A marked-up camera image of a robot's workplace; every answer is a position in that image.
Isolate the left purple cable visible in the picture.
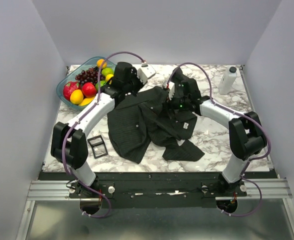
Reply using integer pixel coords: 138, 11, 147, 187
61, 51, 147, 219

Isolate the white bottle black cap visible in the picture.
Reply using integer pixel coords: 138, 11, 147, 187
218, 66, 237, 95

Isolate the pink dragon fruit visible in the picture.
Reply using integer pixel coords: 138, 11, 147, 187
62, 81, 81, 101

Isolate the green lime fruit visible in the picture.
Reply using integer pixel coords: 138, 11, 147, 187
101, 67, 114, 77

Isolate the red apple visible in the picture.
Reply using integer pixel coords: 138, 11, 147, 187
81, 82, 97, 98

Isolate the teal transparent fruit bowl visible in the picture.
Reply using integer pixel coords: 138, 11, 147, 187
56, 56, 105, 111

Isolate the orange yellow round fruit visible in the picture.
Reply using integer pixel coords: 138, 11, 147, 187
70, 89, 84, 105

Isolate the black pinstriped shirt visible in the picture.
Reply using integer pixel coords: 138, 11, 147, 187
107, 86, 204, 164

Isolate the green apple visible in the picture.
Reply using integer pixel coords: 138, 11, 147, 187
95, 80, 106, 91

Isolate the aluminium rail frame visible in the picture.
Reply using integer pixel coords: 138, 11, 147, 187
25, 175, 294, 236

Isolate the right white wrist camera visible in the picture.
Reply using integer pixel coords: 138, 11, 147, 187
161, 81, 175, 101

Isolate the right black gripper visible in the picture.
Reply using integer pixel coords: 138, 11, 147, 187
157, 90, 191, 120

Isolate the yellow lemon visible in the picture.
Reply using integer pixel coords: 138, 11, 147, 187
105, 74, 114, 85

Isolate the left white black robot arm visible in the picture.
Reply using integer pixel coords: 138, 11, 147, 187
50, 62, 149, 198

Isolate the dark red grape bunch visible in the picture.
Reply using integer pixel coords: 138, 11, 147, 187
75, 67, 99, 85

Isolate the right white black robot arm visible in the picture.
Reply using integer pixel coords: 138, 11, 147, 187
161, 79, 270, 196

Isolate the small orange fruit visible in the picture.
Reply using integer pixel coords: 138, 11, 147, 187
96, 59, 107, 69

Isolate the yellow mango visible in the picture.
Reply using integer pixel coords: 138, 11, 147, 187
78, 97, 95, 107

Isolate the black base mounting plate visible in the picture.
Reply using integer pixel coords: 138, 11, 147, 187
28, 171, 288, 212

